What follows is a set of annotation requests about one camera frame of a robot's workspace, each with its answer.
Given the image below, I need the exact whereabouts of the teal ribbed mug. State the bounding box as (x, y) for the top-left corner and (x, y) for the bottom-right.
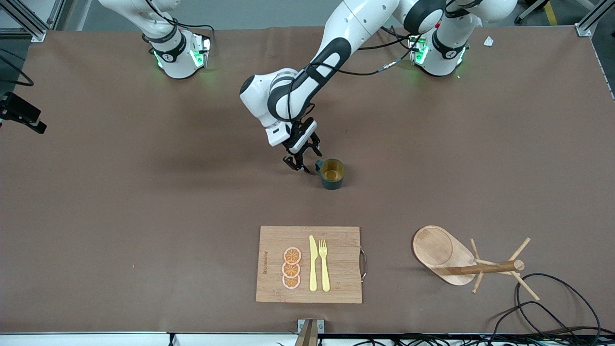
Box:
(315, 158), (345, 190)

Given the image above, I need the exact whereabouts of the wooden mug rack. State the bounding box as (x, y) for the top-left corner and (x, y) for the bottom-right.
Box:
(412, 225), (540, 301)

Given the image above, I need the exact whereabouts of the yellow plastic knife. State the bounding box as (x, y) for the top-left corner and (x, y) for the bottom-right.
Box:
(309, 235), (319, 292)

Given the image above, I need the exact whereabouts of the yellow plastic fork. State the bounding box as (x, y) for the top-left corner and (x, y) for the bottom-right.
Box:
(319, 239), (331, 293)

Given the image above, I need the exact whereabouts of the bamboo cutting board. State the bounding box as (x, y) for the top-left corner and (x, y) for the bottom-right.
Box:
(256, 226), (368, 304)

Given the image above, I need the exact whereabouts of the brown table mat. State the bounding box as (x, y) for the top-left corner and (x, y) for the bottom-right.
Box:
(0, 24), (615, 334)

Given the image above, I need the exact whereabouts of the grey chair leg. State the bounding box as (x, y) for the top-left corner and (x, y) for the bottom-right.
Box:
(514, 0), (553, 25)

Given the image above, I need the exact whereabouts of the aluminium frame profile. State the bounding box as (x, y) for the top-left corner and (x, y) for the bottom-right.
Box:
(0, 0), (65, 43)
(576, 0), (615, 38)

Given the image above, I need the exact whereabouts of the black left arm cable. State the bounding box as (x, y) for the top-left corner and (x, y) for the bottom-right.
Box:
(283, 24), (433, 125)

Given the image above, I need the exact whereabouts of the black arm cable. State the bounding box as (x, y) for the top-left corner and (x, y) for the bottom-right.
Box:
(283, 24), (433, 125)
(0, 0), (214, 87)

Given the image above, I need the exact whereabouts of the black base cable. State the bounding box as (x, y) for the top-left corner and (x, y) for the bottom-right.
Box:
(380, 25), (416, 51)

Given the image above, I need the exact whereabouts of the metal bracket with post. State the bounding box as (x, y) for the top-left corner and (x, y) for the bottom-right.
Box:
(295, 319), (325, 346)

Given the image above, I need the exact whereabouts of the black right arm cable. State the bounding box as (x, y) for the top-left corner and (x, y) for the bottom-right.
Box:
(0, 0), (214, 87)

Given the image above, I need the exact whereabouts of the white table edge rail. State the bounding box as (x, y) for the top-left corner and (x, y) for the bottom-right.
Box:
(0, 332), (615, 346)

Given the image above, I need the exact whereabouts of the black cable bundle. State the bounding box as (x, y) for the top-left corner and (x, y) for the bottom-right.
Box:
(332, 333), (615, 346)

